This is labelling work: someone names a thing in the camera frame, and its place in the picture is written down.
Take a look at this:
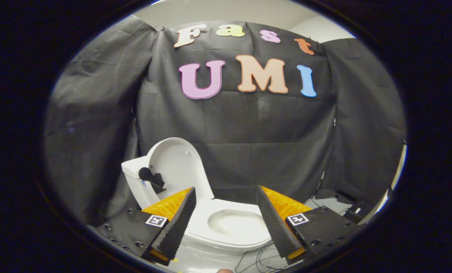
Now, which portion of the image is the small black knobbed object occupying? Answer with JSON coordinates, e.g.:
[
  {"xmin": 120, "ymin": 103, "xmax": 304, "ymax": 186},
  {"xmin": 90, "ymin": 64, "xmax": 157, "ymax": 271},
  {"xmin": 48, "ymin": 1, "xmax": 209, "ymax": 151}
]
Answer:
[{"xmin": 139, "ymin": 167, "xmax": 166, "ymax": 190}]

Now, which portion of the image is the black backdrop cloth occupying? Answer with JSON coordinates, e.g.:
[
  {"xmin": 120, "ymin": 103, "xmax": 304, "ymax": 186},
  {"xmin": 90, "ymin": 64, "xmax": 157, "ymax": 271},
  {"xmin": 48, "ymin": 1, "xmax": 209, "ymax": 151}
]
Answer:
[{"xmin": 44, "ymin": 15, "xmax": 406, "ymax": 228}]

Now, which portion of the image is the tangle of thin cables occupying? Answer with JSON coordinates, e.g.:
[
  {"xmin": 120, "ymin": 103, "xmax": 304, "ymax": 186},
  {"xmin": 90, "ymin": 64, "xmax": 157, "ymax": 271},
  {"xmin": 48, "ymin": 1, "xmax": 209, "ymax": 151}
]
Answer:
[{"xmin": 235, "ymin": 197, "xmax": 325, "ymax": 271}]

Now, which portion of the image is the white toilet bowl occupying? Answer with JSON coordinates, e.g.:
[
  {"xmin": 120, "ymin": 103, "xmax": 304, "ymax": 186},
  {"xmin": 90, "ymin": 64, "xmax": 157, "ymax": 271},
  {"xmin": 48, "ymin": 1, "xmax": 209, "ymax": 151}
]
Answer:
[{"xmin": 173, "ymin": 210, "xmax": 272, "ymax": 271}]

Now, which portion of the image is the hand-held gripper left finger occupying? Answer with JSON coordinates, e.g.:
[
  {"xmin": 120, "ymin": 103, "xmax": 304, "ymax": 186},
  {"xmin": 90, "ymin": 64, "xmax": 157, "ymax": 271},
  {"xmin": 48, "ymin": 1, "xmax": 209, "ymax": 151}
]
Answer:
[{"xmin": 88, "ymin": 187, "xmax": 197, "ymax": 266}]

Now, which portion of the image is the black box with white label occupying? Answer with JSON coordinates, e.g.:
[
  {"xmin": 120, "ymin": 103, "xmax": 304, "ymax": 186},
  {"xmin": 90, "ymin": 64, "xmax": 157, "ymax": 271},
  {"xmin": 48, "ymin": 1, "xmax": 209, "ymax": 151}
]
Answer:
[{"xmin": 341, "ymin": 207, "xmax": 378, "ymax": 225}]

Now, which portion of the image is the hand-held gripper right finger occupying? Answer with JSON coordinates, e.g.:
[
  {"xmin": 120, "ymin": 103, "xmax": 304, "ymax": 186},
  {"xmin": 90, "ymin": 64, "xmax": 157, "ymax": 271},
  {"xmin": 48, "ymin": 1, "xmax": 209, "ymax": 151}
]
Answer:
[{"xmin": 256, "ymin": 185, "xmax": 363, "ymax": 265}]

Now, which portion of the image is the white toilet lid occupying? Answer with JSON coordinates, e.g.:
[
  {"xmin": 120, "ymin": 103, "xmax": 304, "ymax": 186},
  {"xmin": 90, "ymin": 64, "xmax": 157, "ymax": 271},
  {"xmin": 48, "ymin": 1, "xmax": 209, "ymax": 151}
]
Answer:
[{"xmin": 146, "ymin": 137, "xmax": 215, "ymax": 201}]

